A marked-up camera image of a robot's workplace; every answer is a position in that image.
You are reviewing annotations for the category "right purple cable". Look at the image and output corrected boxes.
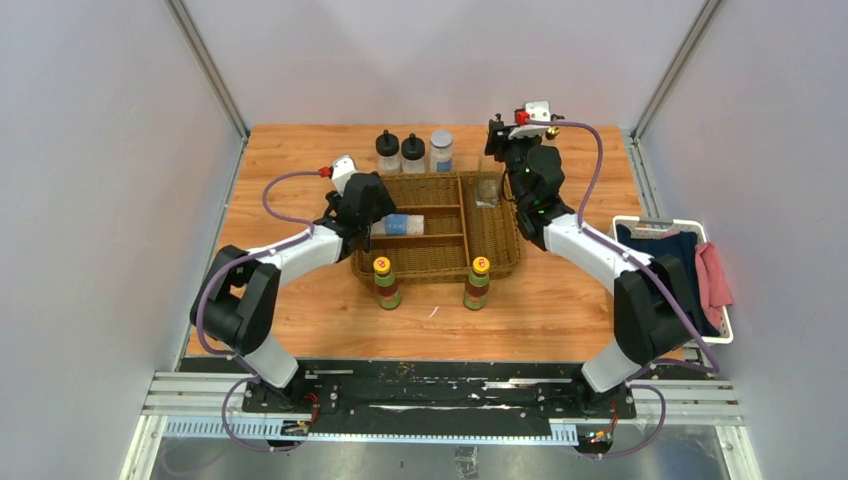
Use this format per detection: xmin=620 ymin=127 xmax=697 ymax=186
xmin=523 ymin=119 xmax=722 ymax=460

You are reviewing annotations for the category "pink cloth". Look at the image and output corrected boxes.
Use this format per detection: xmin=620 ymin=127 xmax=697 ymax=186
xmin=695 ymin=242 xmax=733 ymax=317

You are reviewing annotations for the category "right aluminium frame post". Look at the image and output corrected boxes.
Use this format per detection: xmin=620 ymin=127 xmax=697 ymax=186
xmin=631 ymin=0 xmax=724 ymax=143

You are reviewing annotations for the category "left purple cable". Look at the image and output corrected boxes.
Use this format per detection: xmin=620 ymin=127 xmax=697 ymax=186
xmin=194 ymin=170 xmax=329 ymax=454

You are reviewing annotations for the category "aluminium frame post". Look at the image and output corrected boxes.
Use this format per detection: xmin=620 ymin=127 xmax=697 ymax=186
xmin=631 ymin=0 xmax=724 ymax=143
xmin=164 ymin=0 xmax=250 ymax=143

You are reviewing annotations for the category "right green sauce bottle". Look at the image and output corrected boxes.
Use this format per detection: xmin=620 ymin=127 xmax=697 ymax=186
xmin=463 ymin=256 xmax=491 ymax=311

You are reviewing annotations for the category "woven wicker divided basket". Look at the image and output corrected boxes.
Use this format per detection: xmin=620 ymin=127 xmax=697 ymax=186
xmin=349 ymin=171 xmax=523 ymax=283

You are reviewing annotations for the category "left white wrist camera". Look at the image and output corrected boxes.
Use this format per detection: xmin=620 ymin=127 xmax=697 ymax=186
xmin=318 ymin=155 xmax=358 ymax=197

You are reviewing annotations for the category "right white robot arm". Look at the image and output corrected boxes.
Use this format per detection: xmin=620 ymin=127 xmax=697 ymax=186
xmin=484 ymin=110 xmax=699 ymax=418

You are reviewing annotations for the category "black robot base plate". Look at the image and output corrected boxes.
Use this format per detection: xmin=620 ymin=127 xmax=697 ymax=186
xmin=242 ymin=358 xmax=636 ymax=437

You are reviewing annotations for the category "left green sauce bottle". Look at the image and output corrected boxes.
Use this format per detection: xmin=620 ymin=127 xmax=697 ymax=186
xmin=373 ymin=256 xmax=401 ymax=310

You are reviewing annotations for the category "silver-lid pepper jar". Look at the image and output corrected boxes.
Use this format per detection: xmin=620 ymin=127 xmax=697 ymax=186
xmin=371 ymin=213 xmax=425 ymax=237
xmin=429 ymin=129 xmax=453 ymax=172

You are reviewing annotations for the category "left black-lid spice jar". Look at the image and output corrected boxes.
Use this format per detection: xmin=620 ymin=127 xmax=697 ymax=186
xmin=375 ymin=129 xmax=402 ymax=175

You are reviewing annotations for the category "purple cable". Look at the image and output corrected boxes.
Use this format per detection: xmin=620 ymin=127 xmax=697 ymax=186
xmin=523 ymin=119 xmax=722 ymax=460
xmin=194 ymin=170 xmax=329 ymax=454

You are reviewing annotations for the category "left aluminium frame post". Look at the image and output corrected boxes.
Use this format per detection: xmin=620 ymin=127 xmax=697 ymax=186
xmin=164 ymin=0 xmax=250 ymax=143

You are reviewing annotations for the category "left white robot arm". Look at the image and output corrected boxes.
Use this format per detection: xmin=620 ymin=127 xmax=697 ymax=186
xmin=189 ymin=172 xmax=396 ymax=413

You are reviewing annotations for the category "dark blue cloth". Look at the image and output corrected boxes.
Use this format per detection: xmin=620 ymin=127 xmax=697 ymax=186
xmin=615 ymin=224 xmax=720 ymax=337

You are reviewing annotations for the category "white plastic perforated basket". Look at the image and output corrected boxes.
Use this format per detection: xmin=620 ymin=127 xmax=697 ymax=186
xmin=609 ymin=215 xmax=734 ymax=344

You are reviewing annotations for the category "green sauce bottle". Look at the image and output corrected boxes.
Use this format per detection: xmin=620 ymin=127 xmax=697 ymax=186
xmin=463 ymin=256 xmax=491 ymax=311
xmin=373 ymin=256 xmax=401 ymax=310

